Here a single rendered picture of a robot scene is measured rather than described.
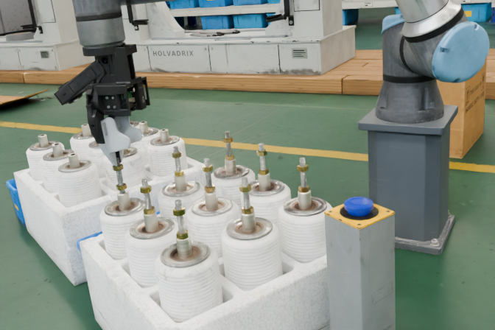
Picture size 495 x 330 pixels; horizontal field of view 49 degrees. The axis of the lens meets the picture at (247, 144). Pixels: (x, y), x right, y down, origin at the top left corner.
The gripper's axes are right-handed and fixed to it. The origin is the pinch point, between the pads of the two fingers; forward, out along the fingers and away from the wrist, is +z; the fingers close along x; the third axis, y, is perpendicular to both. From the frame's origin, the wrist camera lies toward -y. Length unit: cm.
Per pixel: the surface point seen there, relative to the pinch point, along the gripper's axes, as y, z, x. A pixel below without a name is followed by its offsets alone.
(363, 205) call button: 45.7, 2.2, -10.5
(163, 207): 5.8, 12.0, 5.0
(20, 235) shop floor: -54, 35, 28
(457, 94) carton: 61, 14, 99
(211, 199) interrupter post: 17.7, 8.0, 1.3
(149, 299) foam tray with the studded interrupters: 13.5, 17.1, -16.6
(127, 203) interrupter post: 1.6, 8.9, -0.6
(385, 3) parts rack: 8, 15, 463
